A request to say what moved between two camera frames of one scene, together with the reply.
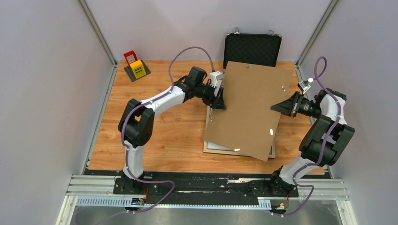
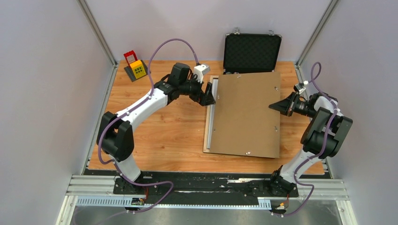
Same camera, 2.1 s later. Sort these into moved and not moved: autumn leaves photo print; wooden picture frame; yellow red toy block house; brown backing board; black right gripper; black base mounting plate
Moved: autumn leaves photo print; wooden picture frame; brown backing board
Not moved: yellow red toy block house; black right gripper; black base mounting plate
